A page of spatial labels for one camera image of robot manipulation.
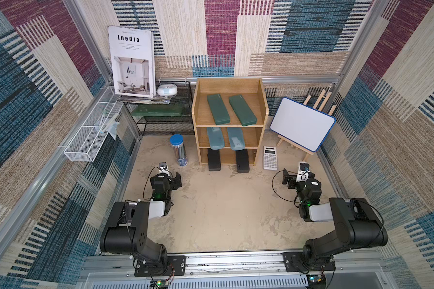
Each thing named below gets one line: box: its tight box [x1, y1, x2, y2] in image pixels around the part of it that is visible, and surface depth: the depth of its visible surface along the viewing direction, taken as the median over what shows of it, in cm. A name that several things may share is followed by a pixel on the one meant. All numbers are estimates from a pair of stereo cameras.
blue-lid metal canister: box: [169, 133, 189, 167], surface depth 94 cm
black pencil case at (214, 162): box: [207, 148, 222, 172], surface depth 104 cm
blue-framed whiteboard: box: [269, 96, 337, 153], surface depth 96 cm
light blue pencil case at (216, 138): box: [207, 127, 225, 150], surface depth 96 cm
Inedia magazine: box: [107, 25, 157, 99], surface depth 79 cm
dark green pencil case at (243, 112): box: [229, 94, 258, 127], surface depth 86 cm
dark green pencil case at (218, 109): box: [207, 93, 231, 125], surface depth 88 cm
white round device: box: [156, 83, 178, 97], surface depth 89 cm
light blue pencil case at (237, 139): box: [227, 127, 246, 151], surface depth 94 cm
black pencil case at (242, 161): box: [235, 148, 250, 173], surface depth 103 cm
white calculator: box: [263, 145, 278, 171], surface depth 108 cm
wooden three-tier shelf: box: [191, 78, 269, 166], surface depth 93 cm
